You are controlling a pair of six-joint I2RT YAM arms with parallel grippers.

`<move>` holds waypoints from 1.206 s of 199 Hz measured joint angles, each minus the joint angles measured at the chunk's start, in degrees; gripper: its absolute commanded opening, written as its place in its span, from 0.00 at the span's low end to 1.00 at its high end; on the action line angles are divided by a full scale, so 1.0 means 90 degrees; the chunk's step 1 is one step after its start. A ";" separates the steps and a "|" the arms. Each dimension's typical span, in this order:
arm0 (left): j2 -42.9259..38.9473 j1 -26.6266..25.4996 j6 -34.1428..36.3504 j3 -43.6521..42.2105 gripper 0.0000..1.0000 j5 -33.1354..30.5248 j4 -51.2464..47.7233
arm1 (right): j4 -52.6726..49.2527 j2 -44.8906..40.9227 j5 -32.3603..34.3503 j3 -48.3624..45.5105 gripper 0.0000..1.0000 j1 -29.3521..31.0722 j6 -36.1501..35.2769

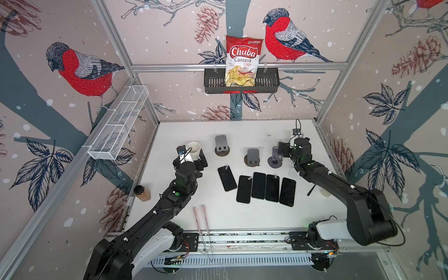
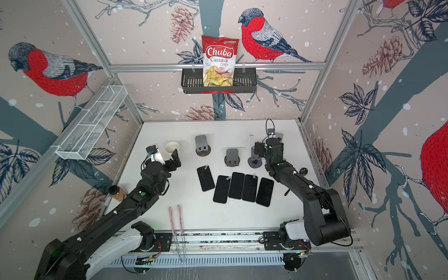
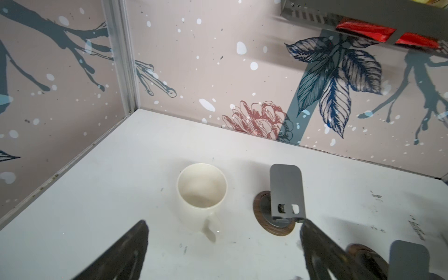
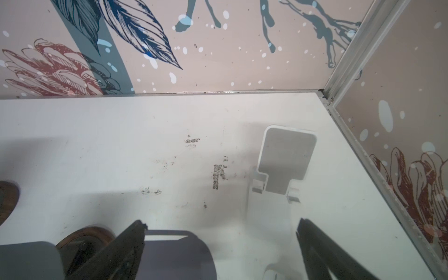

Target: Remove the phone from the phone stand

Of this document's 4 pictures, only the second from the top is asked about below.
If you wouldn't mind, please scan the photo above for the white wire mesh shelf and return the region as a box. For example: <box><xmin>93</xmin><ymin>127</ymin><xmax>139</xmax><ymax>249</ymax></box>
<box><xmin>56</xmin><ymin>85</ymin><xmax>128</xmax><ymax>160</ymax></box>

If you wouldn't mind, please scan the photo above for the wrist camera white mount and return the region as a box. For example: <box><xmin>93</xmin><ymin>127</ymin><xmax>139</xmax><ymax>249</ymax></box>
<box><xmin>145</xmin><ymin>145</ymin><xmax>165</xmax><ymax>165</ymax></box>
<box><xmin>267</xmin><ymin>128</ymin><xmax>276</xmax><ymax>138</ymax></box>

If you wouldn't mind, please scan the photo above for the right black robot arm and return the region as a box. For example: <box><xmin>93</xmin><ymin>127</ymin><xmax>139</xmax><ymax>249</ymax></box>
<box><xmin>254</xmin><ymin>138</ymin><xmax>351</xmax><ymax>246</ymax></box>

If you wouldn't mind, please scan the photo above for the tall black phone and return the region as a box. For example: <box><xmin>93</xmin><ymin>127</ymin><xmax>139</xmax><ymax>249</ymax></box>
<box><xmin>255</xmin><ymin>178</ymin><xmax>274</xmax><ymax>207</ymax></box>

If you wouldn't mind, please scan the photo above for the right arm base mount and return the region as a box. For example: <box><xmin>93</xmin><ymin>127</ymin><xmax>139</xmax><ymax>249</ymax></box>
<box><xmin>258</xmin><ymin>219</ymin><xmax>312</xmax><ymax>252</ymax></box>

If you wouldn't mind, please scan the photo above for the pink chopstick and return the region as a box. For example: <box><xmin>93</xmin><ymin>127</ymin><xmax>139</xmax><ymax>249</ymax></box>
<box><xmin>177</xmin><ymin>205</ymin><xmax>186</xmax><ymax>263</ymax></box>
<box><xmin>169</xmin><ymin>206</ymin><xmax>180</xmax><ymax>257</ymax></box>

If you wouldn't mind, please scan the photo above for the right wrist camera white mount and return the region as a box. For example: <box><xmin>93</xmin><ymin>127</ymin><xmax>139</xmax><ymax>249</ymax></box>
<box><xmin>267</xmin><ymin>128</ymin><xmax>276</xmax><ymax>138</ymax></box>

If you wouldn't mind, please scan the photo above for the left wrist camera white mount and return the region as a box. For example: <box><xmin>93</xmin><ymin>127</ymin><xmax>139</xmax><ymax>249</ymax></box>
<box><xmin>145</xmin><ymin>145</ymin><xmax>165</xmax><ymax>165</ymax></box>

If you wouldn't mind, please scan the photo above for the wooden base phone stand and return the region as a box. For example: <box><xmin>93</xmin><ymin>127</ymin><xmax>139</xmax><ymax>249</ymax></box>
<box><xmin>225</xmin><ymin>148</ymin><xmax>240</xmax><ymax>167</ymax></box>

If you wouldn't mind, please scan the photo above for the Chuba cassava chips bag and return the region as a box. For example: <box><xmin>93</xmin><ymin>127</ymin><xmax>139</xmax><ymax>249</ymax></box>
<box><xmin>202</xmin><ymin>36</ymin><xmax>239</xmax><ymax>87</ymax></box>

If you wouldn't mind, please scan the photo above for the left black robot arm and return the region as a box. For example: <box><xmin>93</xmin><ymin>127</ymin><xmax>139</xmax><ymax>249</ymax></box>
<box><xmin>35</xmin><ymin>146</ymin><xmax>182</xmax><ymax>280</ymax></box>

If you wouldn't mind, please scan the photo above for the grey round base stand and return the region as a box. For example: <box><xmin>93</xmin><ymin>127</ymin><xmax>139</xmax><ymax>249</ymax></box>
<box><xmin>248</xmin><ymin>147</ymin><xmax>263</xmax><ymax>169</ymax></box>

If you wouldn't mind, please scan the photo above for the black wire wall basket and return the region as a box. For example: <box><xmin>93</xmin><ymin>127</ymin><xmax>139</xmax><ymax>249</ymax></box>
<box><xmin>181</xmin><ymin>68</ymin><xmax>257</xmax><ymax>94</ymax></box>

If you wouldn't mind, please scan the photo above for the large black reflective phone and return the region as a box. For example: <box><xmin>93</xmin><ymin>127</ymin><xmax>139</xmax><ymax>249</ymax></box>
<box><xmin>213</xmin><ymin>175</ymin><xmax>231</xmax><ymax>204</ymax></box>

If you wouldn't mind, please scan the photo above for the white ceramic mug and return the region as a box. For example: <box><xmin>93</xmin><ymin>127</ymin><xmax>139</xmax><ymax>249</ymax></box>
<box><xmin>165</xmin><ymin>141</ymin><xmax>180</xmax><ymax>154</ymax></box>

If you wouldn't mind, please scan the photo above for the right pink chopstick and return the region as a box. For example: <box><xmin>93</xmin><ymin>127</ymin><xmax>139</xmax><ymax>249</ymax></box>
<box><xmin>177</xmin><ymin>205</ymin><xmax>186</xmax><ymax>263</ymax></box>

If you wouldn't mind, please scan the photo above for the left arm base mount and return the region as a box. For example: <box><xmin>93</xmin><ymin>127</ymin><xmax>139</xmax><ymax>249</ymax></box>
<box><xmin>128</xmin><ymin>221</ymin><xmax>173</xmax><ymax>254</ymax></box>

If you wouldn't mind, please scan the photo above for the left pink chopstick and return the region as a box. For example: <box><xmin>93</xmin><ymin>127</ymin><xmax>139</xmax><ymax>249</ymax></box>
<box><xmin>169</xmin><ymin>206</ymin><xmax>180</xmax><ymax>257</ymax></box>

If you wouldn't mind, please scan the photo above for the purple-edged black phone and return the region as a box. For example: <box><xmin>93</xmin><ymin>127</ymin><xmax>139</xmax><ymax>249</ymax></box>
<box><xmin>197</xmin><ymin>165</ymin><xmax>215</xmax><ymax>192</ymax></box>

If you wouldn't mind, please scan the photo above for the aluminium front rail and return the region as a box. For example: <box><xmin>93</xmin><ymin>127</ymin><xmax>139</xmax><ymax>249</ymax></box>
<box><xmin>75</xmin><ymin>229</ymin><xmax>363</xmax><ymax>253</ymax></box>

